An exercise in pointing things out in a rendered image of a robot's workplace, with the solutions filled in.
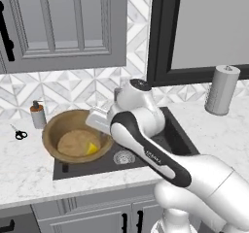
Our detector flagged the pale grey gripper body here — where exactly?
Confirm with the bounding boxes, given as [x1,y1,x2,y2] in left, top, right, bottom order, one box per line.
[85,107,113,136]

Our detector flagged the yellow lemon wedge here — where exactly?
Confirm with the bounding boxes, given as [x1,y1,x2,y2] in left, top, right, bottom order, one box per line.
[85,141,99,156]

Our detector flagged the brown wooden bowl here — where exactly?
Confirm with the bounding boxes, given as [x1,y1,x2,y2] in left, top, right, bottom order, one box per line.
[41,109,115,164]

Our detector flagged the dark sink basin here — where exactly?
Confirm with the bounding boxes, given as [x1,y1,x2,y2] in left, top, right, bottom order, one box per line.
[52,106,200,182]

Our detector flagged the grey base cupboard door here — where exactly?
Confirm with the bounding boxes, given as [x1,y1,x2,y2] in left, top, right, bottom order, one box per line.
[37,207,133,233]
[130,200,164,233]

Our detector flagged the grey soap dispenser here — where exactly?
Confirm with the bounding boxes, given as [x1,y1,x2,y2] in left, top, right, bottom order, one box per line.
[29,99,48,130]

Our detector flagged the black scissors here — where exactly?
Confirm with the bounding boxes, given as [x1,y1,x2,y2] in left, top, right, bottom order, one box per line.
[9,123,29,141]

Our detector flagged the black framed window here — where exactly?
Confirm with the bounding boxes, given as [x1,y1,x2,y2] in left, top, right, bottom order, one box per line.
[146,0,249,88]

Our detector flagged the grey paper towel roll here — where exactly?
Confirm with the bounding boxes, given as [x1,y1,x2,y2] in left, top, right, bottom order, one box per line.
[203,64,242,117]

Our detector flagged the grey drawer front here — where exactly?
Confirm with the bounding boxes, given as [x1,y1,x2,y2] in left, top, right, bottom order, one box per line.
[0,212,42,233]

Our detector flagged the grey wall cupboard door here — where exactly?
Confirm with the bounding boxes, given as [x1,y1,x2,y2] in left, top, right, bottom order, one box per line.
[0,0,128,75]

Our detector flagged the black base cupboard handle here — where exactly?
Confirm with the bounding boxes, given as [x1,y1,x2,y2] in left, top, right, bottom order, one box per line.
[121,213,128,233]
[136,210,144,233]

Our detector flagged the black cupboard door handle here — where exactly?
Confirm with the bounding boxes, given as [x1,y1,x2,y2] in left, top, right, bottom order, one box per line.
[0,0,17,63]

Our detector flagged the black drawer handle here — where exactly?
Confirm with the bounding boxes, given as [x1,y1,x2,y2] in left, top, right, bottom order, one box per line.
[0,218,17,233]

